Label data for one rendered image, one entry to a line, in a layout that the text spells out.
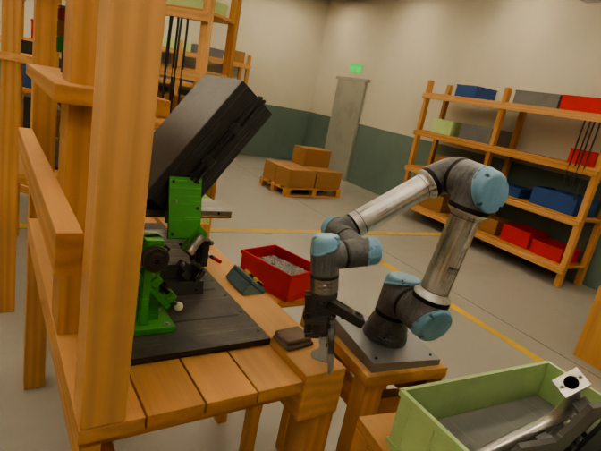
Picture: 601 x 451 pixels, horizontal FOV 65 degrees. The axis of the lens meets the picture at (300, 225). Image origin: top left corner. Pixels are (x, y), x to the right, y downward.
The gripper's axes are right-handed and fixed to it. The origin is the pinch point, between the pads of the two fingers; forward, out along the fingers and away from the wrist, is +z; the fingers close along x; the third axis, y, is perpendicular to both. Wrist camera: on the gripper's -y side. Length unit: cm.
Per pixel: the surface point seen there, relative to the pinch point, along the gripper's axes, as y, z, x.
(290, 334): 11.2, -1.6, -12.2
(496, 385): -49, 11, -6
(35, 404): 133, 69, -79
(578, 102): -311, -81, -446
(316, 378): 3.8, 4.4, 1.6
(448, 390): -31.7, 6.2, 4.1
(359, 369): -10.2, 10.5, -13.6
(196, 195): 45, -38, -44
